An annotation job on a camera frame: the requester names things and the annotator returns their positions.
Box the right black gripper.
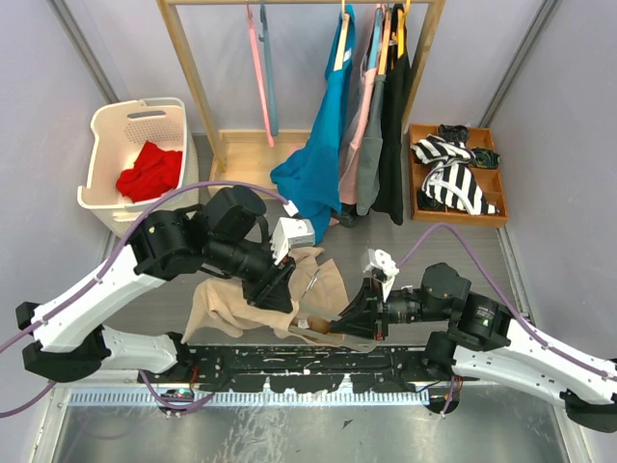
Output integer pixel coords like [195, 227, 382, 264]
[327, 272, 449, 339]

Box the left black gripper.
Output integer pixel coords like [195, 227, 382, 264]
[209, 234, 299, 313]

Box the beige t shirt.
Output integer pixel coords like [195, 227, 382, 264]
[182, 247, 349, 343]

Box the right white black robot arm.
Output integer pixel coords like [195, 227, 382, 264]
[331, 262, 616, 433]

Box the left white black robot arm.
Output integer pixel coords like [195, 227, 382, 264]
[16, 186, 314, 383]

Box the blue t shirt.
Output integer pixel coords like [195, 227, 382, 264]
[270, 5, 356, 243]

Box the black garment on hanger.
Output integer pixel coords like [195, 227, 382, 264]
[372, 4, 411, 226]

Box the grey garment on hanger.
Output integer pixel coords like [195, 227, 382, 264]
[356, 74, 386, 216]

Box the pink garment on hanger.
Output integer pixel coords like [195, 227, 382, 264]
[338, 5, 385, 205]

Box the wooden hanger with blue shirt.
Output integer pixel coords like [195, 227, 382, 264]
[333, 0, 350, 71]

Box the pink plastic hanger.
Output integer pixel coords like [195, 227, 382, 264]
[246, 5, 275, 148]

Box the grey plastic hanger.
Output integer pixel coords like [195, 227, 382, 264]
[259, 1, 280, 137]

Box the wooden clothes rack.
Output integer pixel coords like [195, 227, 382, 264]
[156, 1, 446, 193]

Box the black white striped cloth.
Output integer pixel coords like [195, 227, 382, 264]
[411, 135, 499, 216]

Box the red cloth in basket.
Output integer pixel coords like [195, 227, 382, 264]
[116, 141, 183, 203]

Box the orange wooden compartment tray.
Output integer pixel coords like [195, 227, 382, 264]
[409, 124, 508, 228]

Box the dark patterned cloth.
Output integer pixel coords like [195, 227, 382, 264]
[471, 147, 500, 170]

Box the white laundry basket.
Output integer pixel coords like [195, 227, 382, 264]
[77, 97, 200, 237]

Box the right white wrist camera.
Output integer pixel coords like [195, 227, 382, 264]
[361, 249, 399, 302]

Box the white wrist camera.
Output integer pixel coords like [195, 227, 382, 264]
[361, 249, 399, 302]
[270, 217, 315, 265]

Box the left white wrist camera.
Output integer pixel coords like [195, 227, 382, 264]
[270, 217, 315, 265]

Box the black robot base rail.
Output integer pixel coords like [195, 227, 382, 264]
[137, 344, 450, 398]

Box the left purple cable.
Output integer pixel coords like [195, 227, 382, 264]
[0, 180, 300, 420]

